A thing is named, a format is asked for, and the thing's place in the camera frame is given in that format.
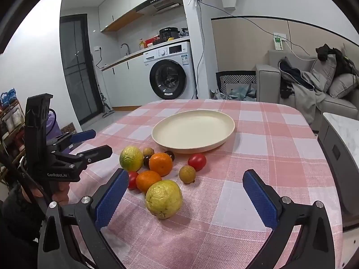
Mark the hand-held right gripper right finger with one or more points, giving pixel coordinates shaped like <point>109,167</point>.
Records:
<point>260,199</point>

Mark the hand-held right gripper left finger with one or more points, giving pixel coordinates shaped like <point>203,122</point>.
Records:
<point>110,199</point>

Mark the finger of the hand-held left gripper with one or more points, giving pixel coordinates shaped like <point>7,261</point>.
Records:
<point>95,152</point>
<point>84,135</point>

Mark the red tomato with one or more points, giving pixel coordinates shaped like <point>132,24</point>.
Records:
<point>197,161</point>
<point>132,180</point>

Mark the green guava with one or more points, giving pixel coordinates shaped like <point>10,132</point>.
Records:
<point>131,159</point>

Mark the orange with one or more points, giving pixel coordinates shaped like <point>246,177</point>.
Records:
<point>148,180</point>
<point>160,163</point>

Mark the small dark purple fruit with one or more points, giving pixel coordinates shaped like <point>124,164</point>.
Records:
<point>170,155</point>
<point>146,161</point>

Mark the small brown fruit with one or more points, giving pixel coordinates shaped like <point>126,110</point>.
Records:
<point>148,151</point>

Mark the yellow guava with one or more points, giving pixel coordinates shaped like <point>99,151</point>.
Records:
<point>164,199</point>

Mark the brown longan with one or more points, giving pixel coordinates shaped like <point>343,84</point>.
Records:
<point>187,174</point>

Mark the cream round plate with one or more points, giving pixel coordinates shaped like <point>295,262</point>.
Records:
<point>193,130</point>

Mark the person's left forearm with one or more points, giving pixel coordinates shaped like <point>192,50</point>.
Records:
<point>16,218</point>

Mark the person's left hand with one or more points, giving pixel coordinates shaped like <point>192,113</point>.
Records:
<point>63,193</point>

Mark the purple bag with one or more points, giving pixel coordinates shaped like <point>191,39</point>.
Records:
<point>53,126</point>

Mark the shoe rack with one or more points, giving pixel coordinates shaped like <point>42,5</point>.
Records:
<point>11,123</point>

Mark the floor mop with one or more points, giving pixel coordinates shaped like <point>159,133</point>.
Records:
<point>105,106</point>

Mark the pink checked tablecloth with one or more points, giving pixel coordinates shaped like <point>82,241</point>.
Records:
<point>224,201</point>

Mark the dark glass door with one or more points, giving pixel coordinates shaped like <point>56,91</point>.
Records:
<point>75,70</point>

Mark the white kitchen counter cabinets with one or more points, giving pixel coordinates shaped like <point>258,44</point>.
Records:
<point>123,81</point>

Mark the metal faucet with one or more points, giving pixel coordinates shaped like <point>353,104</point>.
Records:
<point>125,47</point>

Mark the white washing machine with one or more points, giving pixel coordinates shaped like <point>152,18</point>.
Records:
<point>168,72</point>

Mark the marble side table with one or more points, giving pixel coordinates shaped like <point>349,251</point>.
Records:
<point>345,134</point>

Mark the yellow bottle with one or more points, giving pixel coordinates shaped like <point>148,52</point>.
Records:
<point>142,44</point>

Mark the light blue plastic bags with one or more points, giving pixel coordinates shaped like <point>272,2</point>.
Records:
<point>241,92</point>

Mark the grey clothes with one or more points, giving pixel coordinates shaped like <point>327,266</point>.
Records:
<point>305,98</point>

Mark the grey sofa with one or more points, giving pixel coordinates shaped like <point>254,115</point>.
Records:
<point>267,84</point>

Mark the red container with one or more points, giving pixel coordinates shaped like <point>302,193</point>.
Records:
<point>151,41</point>

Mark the black patterned basket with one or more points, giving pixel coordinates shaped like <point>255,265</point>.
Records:
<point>238,78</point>

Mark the dark blue clothes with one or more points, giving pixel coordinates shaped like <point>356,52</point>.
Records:
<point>289,70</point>

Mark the black pressure cooker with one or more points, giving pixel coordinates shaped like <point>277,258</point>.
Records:
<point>169,33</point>

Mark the white upper cabinets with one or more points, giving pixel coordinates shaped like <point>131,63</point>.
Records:
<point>123,5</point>

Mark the grey pillow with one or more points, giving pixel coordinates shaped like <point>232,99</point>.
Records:
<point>343,85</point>
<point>324,71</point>

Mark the range hood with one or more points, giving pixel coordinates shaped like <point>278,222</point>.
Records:
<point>162,1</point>

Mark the black clothes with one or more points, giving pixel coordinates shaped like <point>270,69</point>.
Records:
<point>333,56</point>

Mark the white wall control panel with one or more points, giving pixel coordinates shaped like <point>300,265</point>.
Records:
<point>279,42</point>

